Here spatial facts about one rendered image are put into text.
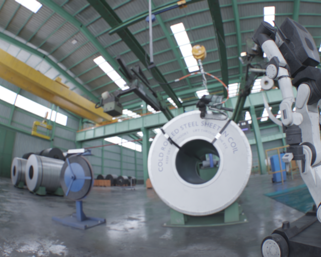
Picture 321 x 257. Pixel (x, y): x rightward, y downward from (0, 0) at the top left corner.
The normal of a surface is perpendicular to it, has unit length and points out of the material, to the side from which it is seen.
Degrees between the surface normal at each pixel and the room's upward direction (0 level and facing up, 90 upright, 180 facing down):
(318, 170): 60
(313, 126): 100
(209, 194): 90
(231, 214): 90
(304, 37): 105
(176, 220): 90
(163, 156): 90
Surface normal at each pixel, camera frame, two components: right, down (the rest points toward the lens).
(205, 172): -0.39, -0.28
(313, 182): -0.88, 0.42
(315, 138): 0.10, -0.16
